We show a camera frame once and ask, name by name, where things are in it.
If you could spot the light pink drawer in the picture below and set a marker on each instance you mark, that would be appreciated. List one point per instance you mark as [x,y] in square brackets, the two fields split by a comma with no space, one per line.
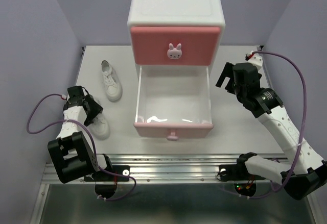
[173,102]

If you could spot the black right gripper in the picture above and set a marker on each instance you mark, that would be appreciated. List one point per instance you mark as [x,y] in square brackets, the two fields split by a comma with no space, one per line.
[228,71]

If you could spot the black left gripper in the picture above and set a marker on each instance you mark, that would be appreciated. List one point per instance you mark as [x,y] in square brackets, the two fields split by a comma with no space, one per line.
[96,109]

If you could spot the white shoe cabinet frame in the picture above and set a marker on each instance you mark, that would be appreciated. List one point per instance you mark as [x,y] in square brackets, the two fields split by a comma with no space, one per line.
[177,13]

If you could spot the white sneaker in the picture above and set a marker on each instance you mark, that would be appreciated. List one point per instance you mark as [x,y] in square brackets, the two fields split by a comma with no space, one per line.
[112,84]
[100,127]

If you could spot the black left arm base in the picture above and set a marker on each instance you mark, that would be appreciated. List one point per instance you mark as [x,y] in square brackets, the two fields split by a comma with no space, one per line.
[100,176]

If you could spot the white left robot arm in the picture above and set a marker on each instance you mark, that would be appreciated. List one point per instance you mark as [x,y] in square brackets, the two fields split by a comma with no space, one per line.
[71,152]

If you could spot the aluminium mounting rail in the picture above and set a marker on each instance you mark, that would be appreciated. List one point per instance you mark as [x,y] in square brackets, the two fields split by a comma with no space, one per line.
[174,169]

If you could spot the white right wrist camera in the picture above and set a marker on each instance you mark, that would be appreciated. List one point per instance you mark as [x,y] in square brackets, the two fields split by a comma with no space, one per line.
[254,59]

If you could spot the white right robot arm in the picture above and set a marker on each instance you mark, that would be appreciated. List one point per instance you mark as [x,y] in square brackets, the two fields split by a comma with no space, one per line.
[309,172]

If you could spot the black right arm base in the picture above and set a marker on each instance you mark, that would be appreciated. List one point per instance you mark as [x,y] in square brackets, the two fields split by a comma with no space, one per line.
[235,172]

